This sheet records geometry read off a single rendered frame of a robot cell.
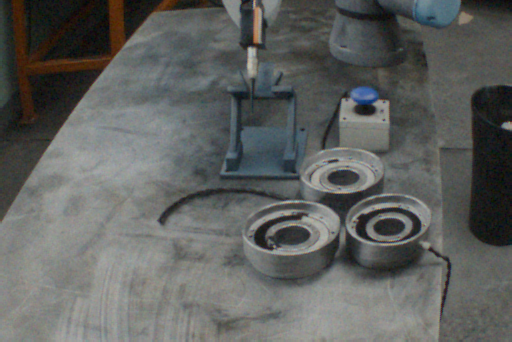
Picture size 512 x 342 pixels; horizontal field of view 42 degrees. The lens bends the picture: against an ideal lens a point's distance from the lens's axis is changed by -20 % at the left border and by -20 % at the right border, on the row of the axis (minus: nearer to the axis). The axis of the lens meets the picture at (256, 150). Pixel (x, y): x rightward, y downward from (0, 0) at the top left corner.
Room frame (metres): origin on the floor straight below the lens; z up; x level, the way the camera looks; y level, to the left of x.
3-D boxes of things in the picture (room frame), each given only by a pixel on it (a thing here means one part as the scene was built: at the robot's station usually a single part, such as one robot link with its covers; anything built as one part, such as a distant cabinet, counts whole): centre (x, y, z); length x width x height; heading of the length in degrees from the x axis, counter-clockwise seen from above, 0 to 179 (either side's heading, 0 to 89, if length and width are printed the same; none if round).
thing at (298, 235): (0.71, -0.03, 0.82); 0.10 x 0.10 x 0.04
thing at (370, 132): (0.97, -0.15, 0.82); 0.08 x 0.07 x 0.05; 169
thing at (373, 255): (0.70, -0.14, 0.82); 0.10 x 0.10 x 0.04
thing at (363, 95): (0.96, -0.15, 0.85); 0.04 x 0.04 x 0.05
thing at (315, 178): (0.82, -0.10, 0.82); 0.08 x 0.08 x 0.02
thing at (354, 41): (1.29, -0.22, 0.85); 0.15 x 0.15 x 0.10
